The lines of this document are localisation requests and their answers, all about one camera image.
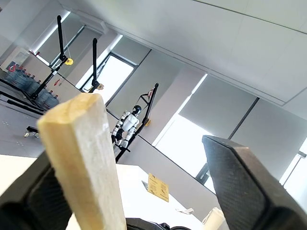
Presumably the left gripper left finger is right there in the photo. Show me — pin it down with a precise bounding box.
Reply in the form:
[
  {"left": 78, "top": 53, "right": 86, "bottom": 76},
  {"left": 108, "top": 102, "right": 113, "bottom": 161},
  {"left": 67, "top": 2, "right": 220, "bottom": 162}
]
[{"left": 0, "top": 151, "right": 73, "bottom": 230}]

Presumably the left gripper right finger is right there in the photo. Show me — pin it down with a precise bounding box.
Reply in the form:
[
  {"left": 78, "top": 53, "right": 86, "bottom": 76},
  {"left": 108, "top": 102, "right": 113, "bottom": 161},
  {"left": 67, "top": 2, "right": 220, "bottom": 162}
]
[{"left": 202, "top": 134, "right": 307, "bottom": 230}]

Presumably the wooden leg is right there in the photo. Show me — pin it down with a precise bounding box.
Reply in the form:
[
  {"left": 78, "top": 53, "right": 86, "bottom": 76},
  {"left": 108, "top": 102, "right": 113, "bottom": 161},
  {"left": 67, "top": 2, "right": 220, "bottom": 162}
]
[{"left": 36, "top": 92, "right": 128, "bottom": 230}]

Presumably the wooden bar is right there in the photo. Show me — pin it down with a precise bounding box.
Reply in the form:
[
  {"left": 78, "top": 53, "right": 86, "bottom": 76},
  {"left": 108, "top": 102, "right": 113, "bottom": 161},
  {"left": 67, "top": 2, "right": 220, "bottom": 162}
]
[{"left": 202, "top": 207, "right": 229, "bottom": 230}]

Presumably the blue water bottle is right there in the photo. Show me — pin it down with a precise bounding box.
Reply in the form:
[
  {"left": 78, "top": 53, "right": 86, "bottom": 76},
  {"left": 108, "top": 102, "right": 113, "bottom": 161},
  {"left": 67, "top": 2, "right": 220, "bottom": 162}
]
[
  {"left": 5, "top": 66, "right": 24, "bottom": 86},
  {"left": 26, "top": 75, "right": 42, "bottom": 96},
  {"left": 45, "top": 94, "right": 60, "bottom": 109}
]

